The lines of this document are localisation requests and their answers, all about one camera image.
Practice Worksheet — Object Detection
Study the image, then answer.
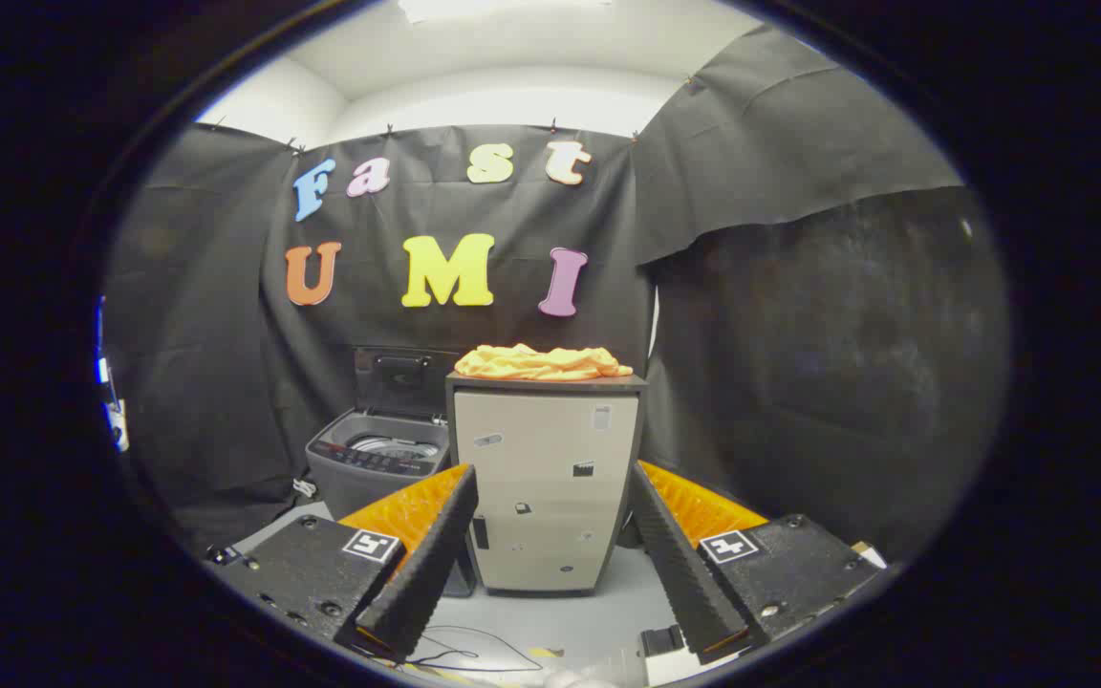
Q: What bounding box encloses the beige cabinet with dark top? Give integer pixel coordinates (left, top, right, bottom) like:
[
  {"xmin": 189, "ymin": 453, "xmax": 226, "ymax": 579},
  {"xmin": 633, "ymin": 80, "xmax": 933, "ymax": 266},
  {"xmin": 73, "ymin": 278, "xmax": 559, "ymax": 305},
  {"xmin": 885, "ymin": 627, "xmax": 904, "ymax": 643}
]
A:
[{"xmin": 445, "ymin": 373, "xmax": 649, "ymax": 597}]

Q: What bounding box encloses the thin black cable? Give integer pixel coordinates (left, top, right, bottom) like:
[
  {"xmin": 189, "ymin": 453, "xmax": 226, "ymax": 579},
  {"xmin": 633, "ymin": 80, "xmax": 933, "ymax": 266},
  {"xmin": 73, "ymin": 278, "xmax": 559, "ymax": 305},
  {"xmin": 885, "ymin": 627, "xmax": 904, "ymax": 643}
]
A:
[{"xmin": 405, "ymin": 625, "xmax": 545, "ymax": 676}]

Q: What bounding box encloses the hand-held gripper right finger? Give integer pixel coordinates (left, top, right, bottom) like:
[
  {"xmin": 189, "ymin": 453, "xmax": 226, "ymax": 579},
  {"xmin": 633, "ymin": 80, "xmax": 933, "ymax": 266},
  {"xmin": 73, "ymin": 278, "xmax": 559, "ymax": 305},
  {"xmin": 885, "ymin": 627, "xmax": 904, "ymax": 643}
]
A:
[{"xmin": 629, "ymin": 461, "xmax": 888, "ymax": 666}]

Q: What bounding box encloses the white and blue object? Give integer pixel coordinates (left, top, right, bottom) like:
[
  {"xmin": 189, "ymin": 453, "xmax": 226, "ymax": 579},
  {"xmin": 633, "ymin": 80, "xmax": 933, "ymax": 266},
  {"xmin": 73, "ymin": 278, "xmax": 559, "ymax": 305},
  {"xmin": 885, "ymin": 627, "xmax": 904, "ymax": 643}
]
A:
[{"xmin": 95, "ymin": 296, "xmax": 131, "ymax": 455}]

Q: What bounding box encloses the dark washing machine lid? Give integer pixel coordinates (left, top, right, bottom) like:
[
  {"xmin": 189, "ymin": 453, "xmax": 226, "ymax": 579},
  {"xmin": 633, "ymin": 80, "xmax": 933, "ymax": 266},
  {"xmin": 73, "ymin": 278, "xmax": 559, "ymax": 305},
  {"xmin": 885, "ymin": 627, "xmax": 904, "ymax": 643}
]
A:
[{"xmin": 354, "ymin": 346, "xmax": 461, "ymax": 421}]

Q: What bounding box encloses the grey washing machine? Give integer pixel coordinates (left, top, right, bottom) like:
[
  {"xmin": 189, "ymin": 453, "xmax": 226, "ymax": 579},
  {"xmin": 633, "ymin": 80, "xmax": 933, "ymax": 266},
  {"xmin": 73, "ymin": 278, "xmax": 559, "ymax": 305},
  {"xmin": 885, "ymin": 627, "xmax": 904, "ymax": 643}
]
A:
[{"xmin": 306, "ymin": 409, "xmax": 477, "ymax": 599}]

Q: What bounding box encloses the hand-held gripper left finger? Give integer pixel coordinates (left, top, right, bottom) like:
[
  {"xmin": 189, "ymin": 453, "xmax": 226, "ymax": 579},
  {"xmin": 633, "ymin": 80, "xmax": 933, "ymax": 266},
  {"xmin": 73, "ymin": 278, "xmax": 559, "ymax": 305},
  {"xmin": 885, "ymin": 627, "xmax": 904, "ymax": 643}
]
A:
[{"xmin": 209, "ymin": 464, "xmax": 480, "ymax": 663}]

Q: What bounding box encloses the black backdrop cloth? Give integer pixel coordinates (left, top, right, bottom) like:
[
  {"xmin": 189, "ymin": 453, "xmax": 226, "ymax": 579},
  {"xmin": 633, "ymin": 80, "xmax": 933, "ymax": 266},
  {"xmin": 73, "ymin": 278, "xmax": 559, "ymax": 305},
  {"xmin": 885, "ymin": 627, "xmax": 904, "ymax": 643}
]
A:
[{"xmin": 101, "ymin": 24, "xmax": 1010, "ymax": 565}]

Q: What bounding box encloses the orange shirt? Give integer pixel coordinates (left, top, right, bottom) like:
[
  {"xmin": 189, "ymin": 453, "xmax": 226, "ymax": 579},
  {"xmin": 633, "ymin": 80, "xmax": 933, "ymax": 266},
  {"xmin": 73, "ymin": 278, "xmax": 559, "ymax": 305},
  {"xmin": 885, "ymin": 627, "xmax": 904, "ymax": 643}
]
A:
[{"xmin": 454, "ymin": 343, "xmax": 635, "ymax": 382}]

